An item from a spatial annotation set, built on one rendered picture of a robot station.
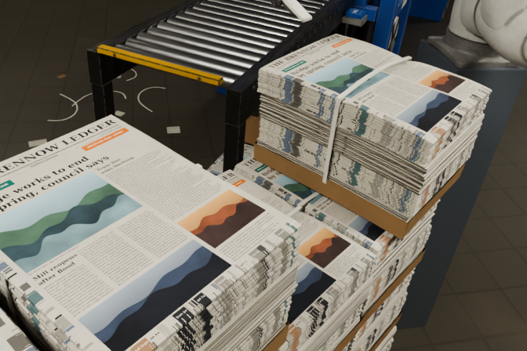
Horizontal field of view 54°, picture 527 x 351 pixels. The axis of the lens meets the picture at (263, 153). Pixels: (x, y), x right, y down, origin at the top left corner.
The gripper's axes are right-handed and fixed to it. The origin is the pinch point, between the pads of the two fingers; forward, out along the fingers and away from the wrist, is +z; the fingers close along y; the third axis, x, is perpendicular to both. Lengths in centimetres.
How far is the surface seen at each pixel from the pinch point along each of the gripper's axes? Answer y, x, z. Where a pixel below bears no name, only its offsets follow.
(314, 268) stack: 20, 30, 40
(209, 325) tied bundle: -1, 62, 37
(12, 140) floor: 184, -3, -98
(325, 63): 9.2, 2.4, 10.8
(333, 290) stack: 18, 32, 45
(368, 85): 4.0, 4.3, 20.9
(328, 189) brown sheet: 21.8, 13.1, 30.5
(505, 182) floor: 96, -161, 74
